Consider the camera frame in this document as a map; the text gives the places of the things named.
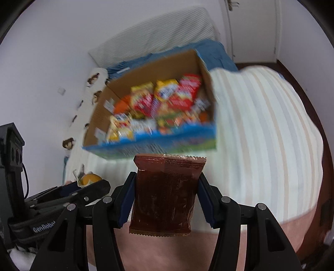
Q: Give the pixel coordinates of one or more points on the round yellow snack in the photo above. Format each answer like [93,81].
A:
[90,179]

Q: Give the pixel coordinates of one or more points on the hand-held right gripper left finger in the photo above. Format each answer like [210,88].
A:
[127,202]

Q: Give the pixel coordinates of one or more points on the white cloth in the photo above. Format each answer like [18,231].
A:
[21,260]

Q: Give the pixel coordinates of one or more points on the striped cat print blanket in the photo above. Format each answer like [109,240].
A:
[261,130]

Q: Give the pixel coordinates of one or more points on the white door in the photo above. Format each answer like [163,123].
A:
[250,31]

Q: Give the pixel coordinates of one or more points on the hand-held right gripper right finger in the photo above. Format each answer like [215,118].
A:
[206,204]

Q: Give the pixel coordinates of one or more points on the blue bed sheet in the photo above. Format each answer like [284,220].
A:
[216,52]

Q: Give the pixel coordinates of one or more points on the dark brown snack packet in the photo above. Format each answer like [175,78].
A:
[164,195]

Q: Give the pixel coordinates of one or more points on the white bear print pillow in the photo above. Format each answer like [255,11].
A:
[97,78]

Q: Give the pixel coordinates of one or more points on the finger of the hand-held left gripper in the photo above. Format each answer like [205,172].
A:
[49,194]
[94,191]

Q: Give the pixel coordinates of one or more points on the white textured pillow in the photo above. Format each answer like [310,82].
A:
[156,34]

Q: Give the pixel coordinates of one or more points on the pile of snack packets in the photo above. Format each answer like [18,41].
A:
[161,104]

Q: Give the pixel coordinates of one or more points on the dark wooden bed frame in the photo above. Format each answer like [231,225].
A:
[300,86]

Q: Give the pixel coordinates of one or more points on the brown cardboard box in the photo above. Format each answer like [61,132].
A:
[146,149]

